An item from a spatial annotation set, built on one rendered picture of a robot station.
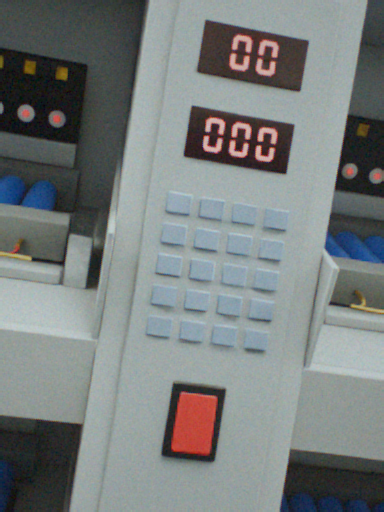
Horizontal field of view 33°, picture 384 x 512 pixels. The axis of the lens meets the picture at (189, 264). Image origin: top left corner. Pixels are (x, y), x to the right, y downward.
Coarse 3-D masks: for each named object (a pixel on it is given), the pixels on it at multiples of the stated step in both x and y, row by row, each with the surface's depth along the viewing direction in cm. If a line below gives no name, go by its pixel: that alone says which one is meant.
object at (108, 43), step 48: (0, 0) 46; (48, 0) 46; (96, 0) 47; (144, 0) 47; (48, 48) 47; (96, 48) 47; (96, 96) 47; (96, 144) 47; (96, 192) 48; (48, 432) 49
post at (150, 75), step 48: (336, 0) 29; (144, 48) 28; (336, 48) 29; (144, 96) 28; (336, 96) 29; (144, 144) 28; (336, 144) 29; (144, 192) 28; (288, 336) 30; (96, 384) 29; (288, 384) 30; (96, 432) 29; (288, 432) 30; (96, 480) 29
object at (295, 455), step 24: (288, 456) 48; (312, 456) 48; (336, 456) 48; (288, 480) 46; (312, 480) 47; (336, 480) 48; (360, 480) 48; (288, 504) 46; (312, 504) 45; (336, 504) 46; (360, 504) 46
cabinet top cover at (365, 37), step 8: (368, 0) 41; (376, 0) 41; (368, 8) 42; (376, 8) 42; (368, 16) 44; (376, 16) 43; (368, 24) 45; (376, 24) 45; (368, 32) 47; (376, 32) 46; (368, 40) 48; (376, 40) 48
